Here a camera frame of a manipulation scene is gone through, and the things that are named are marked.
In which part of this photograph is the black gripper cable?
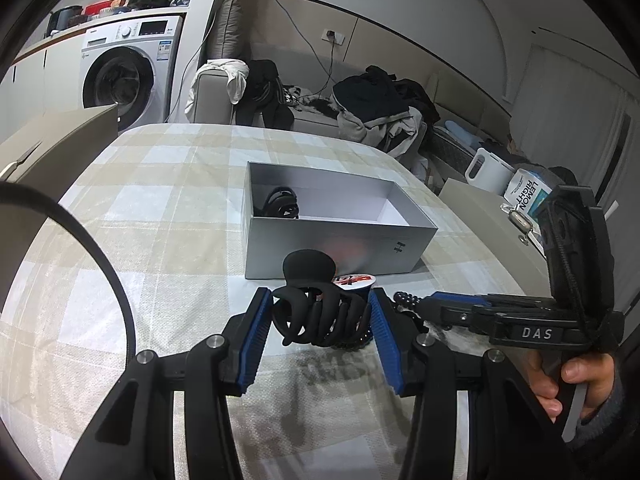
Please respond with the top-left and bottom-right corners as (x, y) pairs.
(0, 182), (138, 461)

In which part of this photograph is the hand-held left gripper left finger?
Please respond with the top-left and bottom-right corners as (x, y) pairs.
(60, 287), (275, 480)

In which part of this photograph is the small metal clip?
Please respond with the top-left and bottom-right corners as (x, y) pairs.
(502, 202), (543, 248)

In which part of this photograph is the white washing machine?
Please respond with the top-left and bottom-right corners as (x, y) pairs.
(80, 12), (186, 133)

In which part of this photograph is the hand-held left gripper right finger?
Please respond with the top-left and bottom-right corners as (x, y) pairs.
(369, 287), (586, 480)

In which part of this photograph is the person's right forearm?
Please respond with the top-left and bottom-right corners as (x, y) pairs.
(565, 360), (640, 480)

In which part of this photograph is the light blue cushion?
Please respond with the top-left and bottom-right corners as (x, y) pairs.
(442, 120), (476, 143)

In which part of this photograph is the white kettle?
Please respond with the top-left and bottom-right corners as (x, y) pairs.
(464, 147), (516, 196)

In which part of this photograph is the small black hair claw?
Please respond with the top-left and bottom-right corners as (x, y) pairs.
(256, 186), (301, 220)

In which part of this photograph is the grey cardboard box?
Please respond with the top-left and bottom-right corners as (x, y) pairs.
(242, 161), (439, 281)

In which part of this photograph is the white garment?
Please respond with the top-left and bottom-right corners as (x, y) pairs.
(186, 59), (251, 116)

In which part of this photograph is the small cup with printed lid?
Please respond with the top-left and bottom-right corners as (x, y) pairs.
(332, 272), (377, 306)

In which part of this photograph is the beige chair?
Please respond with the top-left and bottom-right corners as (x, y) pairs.
(439, 177), (551, 301)

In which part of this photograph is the white kitchen cabinet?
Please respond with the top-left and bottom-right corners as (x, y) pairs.
(0, 30), (88, 141)

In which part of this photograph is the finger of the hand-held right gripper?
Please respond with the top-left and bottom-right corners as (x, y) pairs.
(429, 290), (552, 314)
(422, 302), (494, 334)

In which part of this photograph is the white printed carton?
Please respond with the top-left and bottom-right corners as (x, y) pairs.
(502, 169), (556, 218)

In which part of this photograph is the large black hair claw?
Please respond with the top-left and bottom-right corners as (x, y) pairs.
(270, 249), (373, 348)

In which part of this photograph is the black spiral hair tie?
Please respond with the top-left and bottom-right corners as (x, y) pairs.
(330, 290), (431, 352)

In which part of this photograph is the grey pillow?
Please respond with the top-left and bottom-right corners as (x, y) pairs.
(207, 0), (246, 63)

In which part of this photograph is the beige sofa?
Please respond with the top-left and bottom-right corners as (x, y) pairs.
(192, 50), (511, 161)

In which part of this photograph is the black garment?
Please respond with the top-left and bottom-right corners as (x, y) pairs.
(235, 59), (296, 131)

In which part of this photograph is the person's right hand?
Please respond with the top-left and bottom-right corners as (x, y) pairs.
(527, 352), (615, 425)

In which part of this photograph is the white curtain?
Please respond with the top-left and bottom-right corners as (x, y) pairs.
(505, 45), (640, 211)

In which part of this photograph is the blue cable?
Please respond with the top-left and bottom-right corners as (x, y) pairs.
(250, 0), (341, 98)

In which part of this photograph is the pile of clothes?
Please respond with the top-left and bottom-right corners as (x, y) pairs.
(332, 65), (441, 158)

